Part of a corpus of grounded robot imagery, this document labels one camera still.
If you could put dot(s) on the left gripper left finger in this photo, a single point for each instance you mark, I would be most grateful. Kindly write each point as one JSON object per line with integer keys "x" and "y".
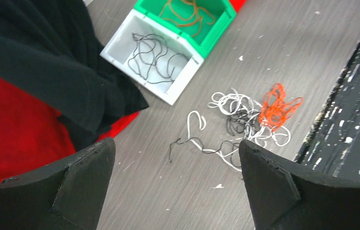
{"x": 67, "y": 194}

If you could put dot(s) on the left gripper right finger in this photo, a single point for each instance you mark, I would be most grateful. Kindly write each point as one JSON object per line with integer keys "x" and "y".
{"x": 284, "y": 195}

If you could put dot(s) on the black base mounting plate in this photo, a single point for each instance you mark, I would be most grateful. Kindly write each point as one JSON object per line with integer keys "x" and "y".
{"x": 333, "y": 144}

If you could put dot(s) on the red t-shirt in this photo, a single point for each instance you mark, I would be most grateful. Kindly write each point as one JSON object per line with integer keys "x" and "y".
{"x": 53, "y": 117}

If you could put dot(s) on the black t-shirt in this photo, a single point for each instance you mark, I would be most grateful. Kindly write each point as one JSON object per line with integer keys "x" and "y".
{"x": 48, "y": 48}

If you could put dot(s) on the white plastic bin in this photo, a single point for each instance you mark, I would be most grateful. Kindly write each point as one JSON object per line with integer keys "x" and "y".
{"x": 145, "y": 51}

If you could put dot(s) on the green plastic bin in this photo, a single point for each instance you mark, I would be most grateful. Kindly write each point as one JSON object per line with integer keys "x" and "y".
{"x": 198, "y": 24}

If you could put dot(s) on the red plastic bin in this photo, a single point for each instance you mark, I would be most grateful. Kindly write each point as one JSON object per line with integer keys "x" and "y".
{"x": 237, "y": 4}

